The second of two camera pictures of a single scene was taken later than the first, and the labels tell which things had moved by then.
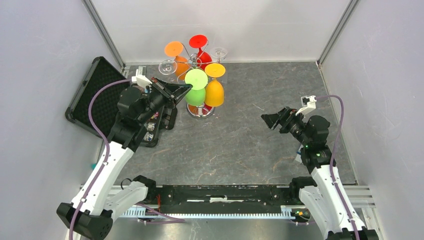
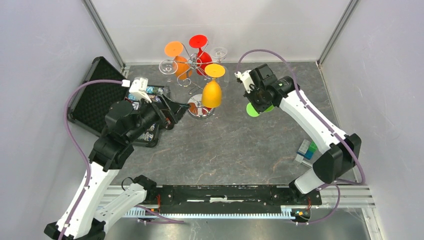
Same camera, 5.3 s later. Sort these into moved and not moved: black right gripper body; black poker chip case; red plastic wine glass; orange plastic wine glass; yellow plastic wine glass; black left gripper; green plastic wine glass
Moved: black right gripper body; green plastic wine glass; black left gripper
Not moved: yellow plastic wine glass; orange plastic wine glass; red plastic wine glass; black poker chip case
